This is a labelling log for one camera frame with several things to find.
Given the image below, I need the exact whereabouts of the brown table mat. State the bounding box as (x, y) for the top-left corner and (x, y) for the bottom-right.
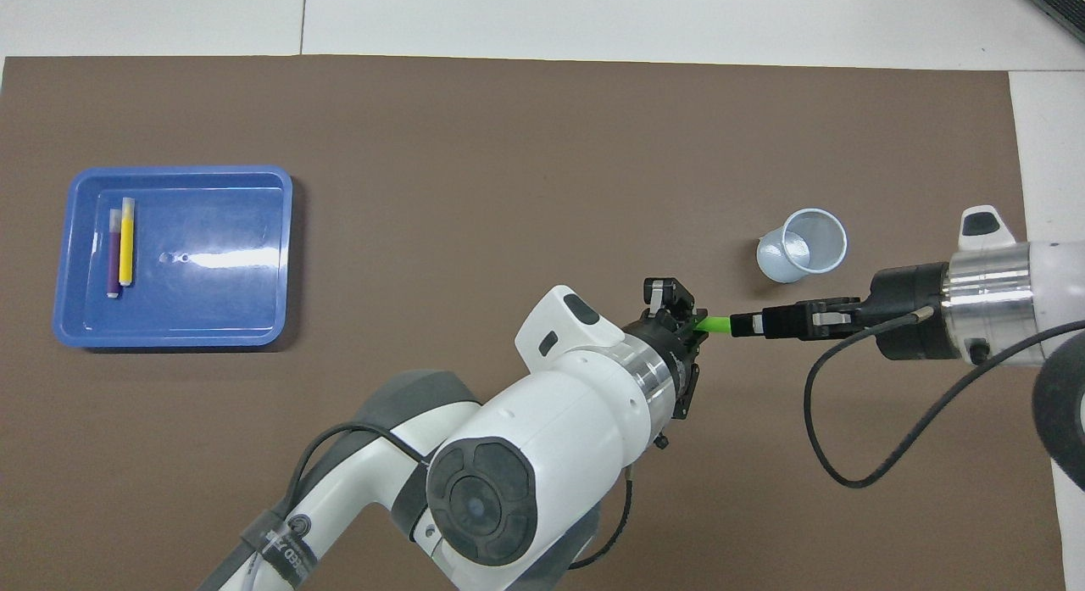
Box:
(0, 55), (1067, 591)

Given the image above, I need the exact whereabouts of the yellow pen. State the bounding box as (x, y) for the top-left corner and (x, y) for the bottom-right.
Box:
(119, 198), (136, 287)

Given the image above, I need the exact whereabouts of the grey ribbed device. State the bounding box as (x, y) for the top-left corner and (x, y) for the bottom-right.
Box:
(1024, 0), (1085, 34)

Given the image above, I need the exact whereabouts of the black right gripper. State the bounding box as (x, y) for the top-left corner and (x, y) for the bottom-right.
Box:
(797, 263), (963, 361)

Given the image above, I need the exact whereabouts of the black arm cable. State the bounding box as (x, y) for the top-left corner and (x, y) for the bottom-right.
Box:
(804, 307), (1085, 490)
(254, 421), (633, 572)

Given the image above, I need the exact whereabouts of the purple pen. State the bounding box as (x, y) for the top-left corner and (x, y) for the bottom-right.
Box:
(107, 209), (122, 299)

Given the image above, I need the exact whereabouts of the clear plastic cup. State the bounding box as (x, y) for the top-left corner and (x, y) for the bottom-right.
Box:
(756, 208), (849, 284)

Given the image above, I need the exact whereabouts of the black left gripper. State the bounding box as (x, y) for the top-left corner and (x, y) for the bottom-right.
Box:
(643, 277), (857, 422)

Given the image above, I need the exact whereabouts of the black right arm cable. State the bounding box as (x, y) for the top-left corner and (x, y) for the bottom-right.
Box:
(804, 307), (1085, 490)

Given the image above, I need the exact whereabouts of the blue plastic tray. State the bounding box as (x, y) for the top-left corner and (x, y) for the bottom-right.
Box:
(53, 165), (294, 349)

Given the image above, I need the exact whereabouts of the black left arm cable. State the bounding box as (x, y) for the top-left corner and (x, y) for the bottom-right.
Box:
(254, 421), (633, 572)

